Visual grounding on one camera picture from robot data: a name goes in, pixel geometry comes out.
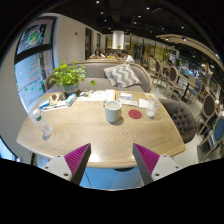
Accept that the open white booklet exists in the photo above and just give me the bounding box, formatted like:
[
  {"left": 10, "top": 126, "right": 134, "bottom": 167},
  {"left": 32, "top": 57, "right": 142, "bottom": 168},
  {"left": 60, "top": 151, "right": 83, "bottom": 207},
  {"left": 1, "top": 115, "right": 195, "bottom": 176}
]
[{"left": 78, "top": 89, "right": 115, "bottom": 102}]

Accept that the grey zigzag cushion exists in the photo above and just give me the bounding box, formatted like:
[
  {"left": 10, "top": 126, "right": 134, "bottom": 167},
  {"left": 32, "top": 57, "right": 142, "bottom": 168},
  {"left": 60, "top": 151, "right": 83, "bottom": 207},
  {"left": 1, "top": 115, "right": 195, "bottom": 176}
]
[{"left": 104, "top": 63, "right": 140, "bottom": 88}]

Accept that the white round pillar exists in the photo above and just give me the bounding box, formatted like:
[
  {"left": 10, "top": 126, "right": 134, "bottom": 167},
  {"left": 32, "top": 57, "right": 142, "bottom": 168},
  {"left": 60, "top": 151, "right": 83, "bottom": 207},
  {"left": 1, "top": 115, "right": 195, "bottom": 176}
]
[{"left": 112, "top": 30, "right": 125, "bottom": 50}]

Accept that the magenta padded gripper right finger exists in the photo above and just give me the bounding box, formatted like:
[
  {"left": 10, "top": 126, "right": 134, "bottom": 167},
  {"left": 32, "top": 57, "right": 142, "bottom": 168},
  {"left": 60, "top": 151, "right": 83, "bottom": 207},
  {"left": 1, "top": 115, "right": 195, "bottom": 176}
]
[{"left": 132, "top": 143, "right": 182, "bottom": 185}]

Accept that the clear plastic water bottle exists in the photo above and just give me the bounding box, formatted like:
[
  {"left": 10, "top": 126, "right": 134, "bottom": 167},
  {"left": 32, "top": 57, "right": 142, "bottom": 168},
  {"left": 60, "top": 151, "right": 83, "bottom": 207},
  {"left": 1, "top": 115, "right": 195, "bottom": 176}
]
[{"left": 32, "top": 109, "right": 52, "bottom": 139}]

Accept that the small blue tissue pack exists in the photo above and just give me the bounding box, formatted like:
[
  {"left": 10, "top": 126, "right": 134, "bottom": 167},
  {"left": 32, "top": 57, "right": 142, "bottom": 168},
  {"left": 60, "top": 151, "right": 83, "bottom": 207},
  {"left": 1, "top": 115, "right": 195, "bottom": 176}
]
[{"left": 65, "top": 94, "right": 77, "bottom": 107}]

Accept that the green potted plant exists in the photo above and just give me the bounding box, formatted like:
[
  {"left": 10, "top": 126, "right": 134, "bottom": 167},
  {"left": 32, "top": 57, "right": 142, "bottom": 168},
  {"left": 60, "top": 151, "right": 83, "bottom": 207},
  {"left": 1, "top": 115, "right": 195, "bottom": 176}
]
[{"left": 49, "top": 61, "right": 91, "bottom": 98}]

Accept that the grey curved sofa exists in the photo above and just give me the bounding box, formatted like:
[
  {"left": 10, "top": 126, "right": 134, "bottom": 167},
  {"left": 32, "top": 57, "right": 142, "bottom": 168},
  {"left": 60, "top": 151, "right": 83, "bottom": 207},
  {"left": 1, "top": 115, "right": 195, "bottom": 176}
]
[{"left": 45, "top": 59, "right": 152, "bottom": 93}]

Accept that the blue white card box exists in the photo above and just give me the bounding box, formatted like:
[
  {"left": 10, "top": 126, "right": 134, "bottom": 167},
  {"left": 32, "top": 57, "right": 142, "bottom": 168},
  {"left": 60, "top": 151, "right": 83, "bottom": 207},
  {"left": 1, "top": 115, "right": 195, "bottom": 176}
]
[{"left": 120, "top": 93, "right": 132, "bottom": 100}]

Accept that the grey oval back chair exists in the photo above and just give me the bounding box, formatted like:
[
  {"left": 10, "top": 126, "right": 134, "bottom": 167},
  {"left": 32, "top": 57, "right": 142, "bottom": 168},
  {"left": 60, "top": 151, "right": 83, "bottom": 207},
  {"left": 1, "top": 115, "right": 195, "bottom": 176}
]
[{"left": 166, "top": 66, "right": 182, "bottom": 97}]

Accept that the wall menu poster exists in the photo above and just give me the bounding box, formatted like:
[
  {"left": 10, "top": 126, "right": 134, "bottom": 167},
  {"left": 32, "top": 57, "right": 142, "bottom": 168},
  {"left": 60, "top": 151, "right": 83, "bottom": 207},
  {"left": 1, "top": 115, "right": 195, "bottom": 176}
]
[{"left": 14, "top": 17, "right": 56, "bottom": 112}]

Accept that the dark tufted armchair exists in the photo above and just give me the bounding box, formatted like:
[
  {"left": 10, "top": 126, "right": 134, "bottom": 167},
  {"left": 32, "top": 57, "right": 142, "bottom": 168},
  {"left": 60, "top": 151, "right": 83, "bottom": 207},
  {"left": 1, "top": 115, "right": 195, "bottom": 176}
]
[{"left": 160, "top": 99, "right": 197, "bottom": 143}]

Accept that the white ceramic mug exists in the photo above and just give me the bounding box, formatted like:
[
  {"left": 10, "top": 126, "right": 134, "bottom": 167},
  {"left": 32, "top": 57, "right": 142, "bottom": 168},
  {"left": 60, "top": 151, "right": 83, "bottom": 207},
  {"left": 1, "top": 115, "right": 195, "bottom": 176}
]
[{"left": 105, "top": 101, "right": 122, "bottom": 123}]

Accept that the clear drinking glass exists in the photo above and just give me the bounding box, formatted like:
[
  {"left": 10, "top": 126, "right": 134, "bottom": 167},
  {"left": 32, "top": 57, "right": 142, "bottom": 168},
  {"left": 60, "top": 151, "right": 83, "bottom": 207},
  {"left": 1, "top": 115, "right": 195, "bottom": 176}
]
[{"left": 146, "top": 97, "right": 159, "bottom": 117}]

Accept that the white paper napkin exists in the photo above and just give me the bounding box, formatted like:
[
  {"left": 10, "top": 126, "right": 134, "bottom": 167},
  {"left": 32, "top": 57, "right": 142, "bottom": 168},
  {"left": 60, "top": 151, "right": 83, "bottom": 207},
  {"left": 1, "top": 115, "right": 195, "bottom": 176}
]
[{"left": 139, "top": 99, "right": 149, "bottom": 109}]

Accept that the blue upholstered wooden chair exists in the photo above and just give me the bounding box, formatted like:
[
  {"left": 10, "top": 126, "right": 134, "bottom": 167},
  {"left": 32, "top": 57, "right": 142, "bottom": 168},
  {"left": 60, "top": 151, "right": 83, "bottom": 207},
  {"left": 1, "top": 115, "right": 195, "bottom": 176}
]
[{"left": 199, "top": 116, "right": 224, "bottom": 162}]

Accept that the person in white shirt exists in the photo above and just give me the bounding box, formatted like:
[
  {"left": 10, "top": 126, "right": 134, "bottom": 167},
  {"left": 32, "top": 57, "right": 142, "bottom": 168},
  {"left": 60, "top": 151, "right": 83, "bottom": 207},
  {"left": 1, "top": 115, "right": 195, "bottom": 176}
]
[{"left": 121, "top": 50, "right": 134, "bottom": 63}]

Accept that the red round coaster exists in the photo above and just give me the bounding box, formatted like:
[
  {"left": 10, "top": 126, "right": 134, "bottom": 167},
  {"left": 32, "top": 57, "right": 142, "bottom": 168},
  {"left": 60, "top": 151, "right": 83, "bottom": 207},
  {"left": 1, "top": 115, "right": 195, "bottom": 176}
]
[{"left": 128, "top": 109, "right": 142, "bottom": 119}]

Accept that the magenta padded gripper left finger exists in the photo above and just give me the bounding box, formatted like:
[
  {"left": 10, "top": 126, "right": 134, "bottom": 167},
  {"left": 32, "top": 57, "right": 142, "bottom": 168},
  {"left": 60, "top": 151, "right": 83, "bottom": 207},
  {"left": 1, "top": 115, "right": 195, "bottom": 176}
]
[{"left": 42, "top": 143, "right": 91, "bottom": 185}]

